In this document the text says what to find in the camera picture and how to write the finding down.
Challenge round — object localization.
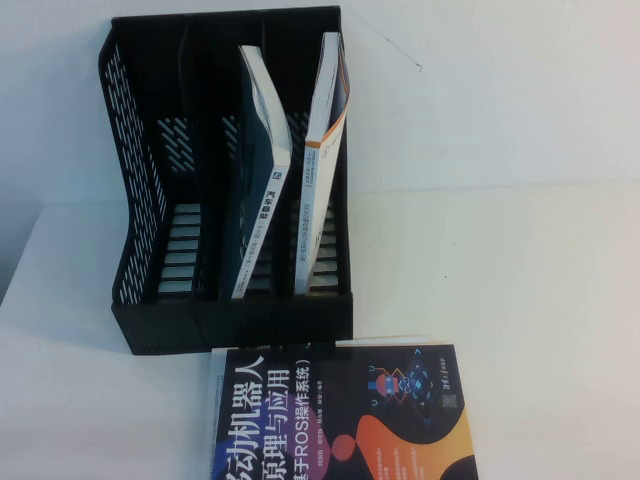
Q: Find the black plastic book stand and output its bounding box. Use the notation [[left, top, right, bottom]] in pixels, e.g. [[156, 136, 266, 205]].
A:
[[96, 5, 355, 356]]

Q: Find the dark teal white-spine book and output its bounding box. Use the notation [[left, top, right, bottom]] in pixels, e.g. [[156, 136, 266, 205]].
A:
[[218, 44, 295, 301]]

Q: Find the dark colourful mobile robot book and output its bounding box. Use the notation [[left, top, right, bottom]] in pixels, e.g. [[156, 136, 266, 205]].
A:
[[219, 342, 480, 480]]

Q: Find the white orange-striped book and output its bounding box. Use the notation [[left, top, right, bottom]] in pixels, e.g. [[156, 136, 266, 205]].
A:
[[293, 32, 351, 296]]

